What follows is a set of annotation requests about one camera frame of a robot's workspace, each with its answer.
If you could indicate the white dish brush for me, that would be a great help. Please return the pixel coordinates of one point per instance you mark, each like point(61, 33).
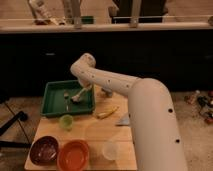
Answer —
point(76, 98)

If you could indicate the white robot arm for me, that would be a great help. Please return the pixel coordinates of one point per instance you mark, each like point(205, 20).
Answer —
point(155, 132)

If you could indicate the green plastic tray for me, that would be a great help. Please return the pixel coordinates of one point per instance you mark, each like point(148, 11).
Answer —
point(54, 104)

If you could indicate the yellow banana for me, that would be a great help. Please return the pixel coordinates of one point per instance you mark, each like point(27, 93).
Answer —
point(107, 113)

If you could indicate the blue folded cloth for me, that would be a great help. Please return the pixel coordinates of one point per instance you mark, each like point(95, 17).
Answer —
point(123, 121)

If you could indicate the small green cup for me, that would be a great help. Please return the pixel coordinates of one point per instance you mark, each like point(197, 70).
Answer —
point(66, 122)

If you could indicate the white plastic cup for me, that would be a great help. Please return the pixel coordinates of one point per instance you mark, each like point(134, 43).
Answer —
point(110, 150)

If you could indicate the orange bowl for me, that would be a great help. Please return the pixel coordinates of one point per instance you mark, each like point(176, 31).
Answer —
point(73, 156)

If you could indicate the dark purple bowl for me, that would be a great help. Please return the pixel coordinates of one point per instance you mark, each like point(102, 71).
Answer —
point(44, 151)

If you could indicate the black tripod stand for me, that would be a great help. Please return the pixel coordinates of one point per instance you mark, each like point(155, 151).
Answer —
point(19, 118)

